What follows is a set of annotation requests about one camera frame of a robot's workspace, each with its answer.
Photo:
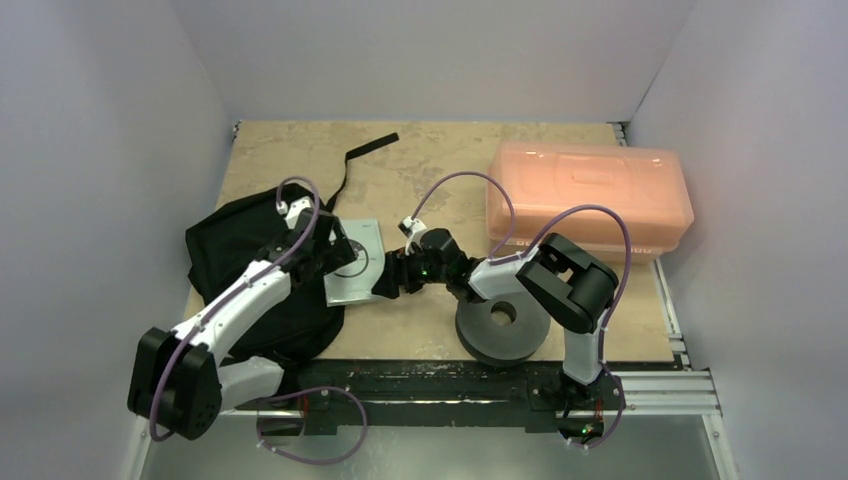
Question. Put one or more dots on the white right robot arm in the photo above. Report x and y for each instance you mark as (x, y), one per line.
(577, 291)

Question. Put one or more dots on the grey thin notebook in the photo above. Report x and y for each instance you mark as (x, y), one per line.
(353, 283)

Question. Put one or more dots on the black student backpack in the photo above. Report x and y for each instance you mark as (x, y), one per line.
(222, 245)

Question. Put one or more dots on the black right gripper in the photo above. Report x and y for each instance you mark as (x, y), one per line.
(400, 273)

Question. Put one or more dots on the translucent pink plastic box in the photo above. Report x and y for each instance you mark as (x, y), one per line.
(539, 180)

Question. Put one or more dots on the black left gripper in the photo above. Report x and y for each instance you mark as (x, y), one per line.
(338, 252)

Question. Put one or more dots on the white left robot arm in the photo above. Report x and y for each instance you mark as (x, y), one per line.
(180, 382)

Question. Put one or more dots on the black metal base rail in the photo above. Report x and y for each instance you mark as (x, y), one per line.
(535, 396)

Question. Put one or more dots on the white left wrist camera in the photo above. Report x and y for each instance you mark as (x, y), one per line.
(291, 211)

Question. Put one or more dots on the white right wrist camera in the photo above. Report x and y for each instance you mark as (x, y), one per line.
(413, 230)

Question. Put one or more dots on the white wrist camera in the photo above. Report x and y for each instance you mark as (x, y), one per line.
(291, 211)
(413, 230)

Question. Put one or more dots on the grey filament spool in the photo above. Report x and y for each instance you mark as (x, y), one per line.
(503, 332)

